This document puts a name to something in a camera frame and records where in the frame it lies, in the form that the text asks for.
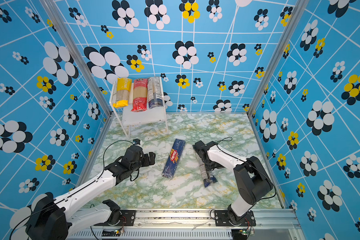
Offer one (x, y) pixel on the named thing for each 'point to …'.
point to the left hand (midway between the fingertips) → (150, 155)
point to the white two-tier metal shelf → (126, 118)
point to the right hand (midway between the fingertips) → (220, 165)
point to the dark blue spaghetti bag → (173, 159)
